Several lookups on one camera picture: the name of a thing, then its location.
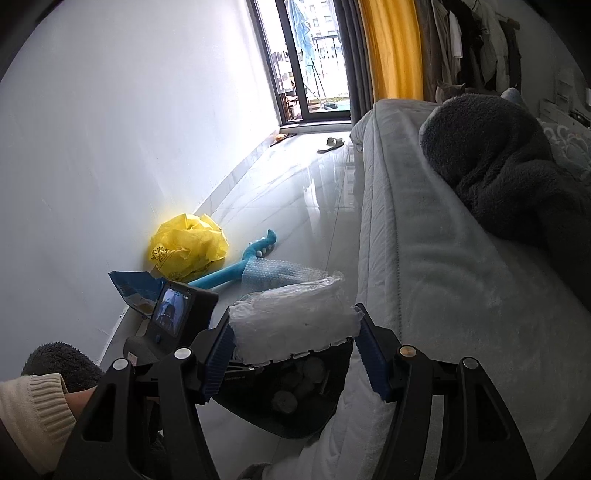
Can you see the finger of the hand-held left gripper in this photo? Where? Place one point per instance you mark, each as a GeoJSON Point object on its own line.
{"type": "Point", "coordinates": [240, 370]}

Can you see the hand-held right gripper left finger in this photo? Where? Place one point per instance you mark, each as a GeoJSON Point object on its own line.
{"type": "Point", "coordinates": [217, 364]}

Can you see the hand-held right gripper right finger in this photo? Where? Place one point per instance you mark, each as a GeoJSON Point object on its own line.
{"type": "Point", "coordinates": [371, 364]}

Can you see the dark trash bin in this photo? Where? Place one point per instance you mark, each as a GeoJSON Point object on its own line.
{"type": "Point", "coordinates": [323, 415]}

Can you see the clear bubble wrap piece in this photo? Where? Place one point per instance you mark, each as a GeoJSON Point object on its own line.
{"type": "Point", "coordinates": [295, 318]}

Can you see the person's left forearm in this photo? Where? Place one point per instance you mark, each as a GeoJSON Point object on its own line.
{"type": "Point", "coordinates": [32, 415]}

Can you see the yellow plastic bag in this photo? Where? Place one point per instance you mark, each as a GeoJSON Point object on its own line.
{"type": "Point", "coordinates": [184, 244]}

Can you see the blue printed packet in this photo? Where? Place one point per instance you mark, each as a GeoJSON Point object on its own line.
{"type": "Point", "coordinates": [129, 284]}

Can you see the bluish bubble wrap sheet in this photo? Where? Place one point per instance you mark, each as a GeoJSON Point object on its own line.
{"type": "Point", "coordinates": [277, 274]}

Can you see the bed with grey sheet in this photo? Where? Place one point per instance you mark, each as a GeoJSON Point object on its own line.
{"type": "Point", "coordinates": [438, 277]}

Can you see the dark fleece cloth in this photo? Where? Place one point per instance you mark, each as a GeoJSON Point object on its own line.
{"type": "Point", "coordinates": [60, 364]}

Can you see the small yellow object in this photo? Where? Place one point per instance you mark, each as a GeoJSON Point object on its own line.
{"type": "Point", "coordinates": [279, 137]}

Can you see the grey slipper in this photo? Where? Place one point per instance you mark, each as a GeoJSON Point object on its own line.
{"type": "Point", "coordinates": [330, 144]}

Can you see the dark grey fleece blanket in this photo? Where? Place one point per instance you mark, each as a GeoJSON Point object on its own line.
{"type": "Point", "coordinates": [508, 161]}

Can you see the dark framed glass window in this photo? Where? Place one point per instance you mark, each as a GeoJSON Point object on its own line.
{"type": "Point", "coordinates": [323, 46]}

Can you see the grey cat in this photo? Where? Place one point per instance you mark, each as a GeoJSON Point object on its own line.
{"type": "Point", "coordinates": [450, 92]}

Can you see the grey curtain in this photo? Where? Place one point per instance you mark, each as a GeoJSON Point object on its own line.
{"type": "Point", "coordinates": [425, 46]}
{"type": "Point", "coordinates": [355, 55]}

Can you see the blue patterned duvet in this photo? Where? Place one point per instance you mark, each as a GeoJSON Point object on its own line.
{"type": "Point", "coordinates": [568, 143]}

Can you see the yellow curtain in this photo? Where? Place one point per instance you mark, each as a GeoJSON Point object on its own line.
{"type": "Point", "coordinates": [392, 46]}

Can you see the beige hanging coat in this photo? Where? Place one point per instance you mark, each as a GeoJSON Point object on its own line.
{"type": "Point", "coordinates": [443, 41]}

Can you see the white vanity desk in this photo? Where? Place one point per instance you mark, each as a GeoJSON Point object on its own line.
{"type": "Point", "coordinates": [563, 92]}

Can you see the white hanging shirt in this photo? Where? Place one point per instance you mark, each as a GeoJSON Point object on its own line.
{"type": "Point", "coordinates": [456, 32]}

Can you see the dark grey hanging garment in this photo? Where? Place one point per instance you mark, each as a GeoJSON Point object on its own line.
{"type": "Point", "coordinates": [512, 50]}

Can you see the cream hanging jacket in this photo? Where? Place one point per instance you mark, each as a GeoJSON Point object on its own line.
{"type": "Point", "coordinates": [491, 41]}

